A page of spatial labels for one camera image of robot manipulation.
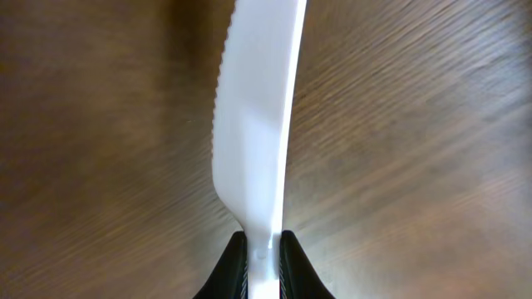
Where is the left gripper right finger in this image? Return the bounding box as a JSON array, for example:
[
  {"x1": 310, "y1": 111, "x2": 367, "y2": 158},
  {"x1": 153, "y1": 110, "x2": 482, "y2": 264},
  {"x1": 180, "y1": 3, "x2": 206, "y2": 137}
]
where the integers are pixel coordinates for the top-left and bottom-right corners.
[{"x1": 279, "y1": 230, "x2": 334, "y2": 299}]

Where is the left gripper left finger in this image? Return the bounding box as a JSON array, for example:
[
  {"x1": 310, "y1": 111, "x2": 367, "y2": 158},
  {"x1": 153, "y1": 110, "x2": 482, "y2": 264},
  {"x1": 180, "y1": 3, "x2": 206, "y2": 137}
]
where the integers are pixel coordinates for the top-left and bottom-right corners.
[{"x1": 194, "y1": 231, "x2": 248, "y2": 299}]

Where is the pink plastic knife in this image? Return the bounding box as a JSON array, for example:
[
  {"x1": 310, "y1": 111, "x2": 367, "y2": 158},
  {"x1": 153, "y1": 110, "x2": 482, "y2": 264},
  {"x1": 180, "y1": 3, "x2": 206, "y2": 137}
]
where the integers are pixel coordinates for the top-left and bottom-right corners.
[{"x1": 212, "y1": 0, "x2": 307, "y2": 298}]

